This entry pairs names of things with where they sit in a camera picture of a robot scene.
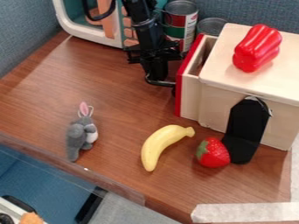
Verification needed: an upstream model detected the red toy strawberry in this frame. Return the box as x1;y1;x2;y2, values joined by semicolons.
195;136;233;169

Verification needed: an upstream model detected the yellow toy banana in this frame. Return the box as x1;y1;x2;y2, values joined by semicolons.
140;124;197;172

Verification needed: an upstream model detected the red toy pepper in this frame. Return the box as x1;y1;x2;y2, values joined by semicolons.
231;24;284;74

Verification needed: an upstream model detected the cabinet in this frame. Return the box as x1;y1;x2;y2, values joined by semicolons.
197;22;299;151

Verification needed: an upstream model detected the grey plush rabbit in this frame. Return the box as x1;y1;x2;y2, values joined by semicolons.
65;101;100;163

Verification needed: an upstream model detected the drawer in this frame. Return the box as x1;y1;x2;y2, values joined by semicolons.
172;32;220;122

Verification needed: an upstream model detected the toy microwave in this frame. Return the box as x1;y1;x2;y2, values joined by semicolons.
51;0;143;50

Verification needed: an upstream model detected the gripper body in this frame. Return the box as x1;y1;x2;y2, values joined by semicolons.
122;38;184;88

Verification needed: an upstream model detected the silver can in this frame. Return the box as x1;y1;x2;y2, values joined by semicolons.
195;17;229;38

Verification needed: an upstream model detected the can with red green label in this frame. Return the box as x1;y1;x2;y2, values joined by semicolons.
160;0;200;54

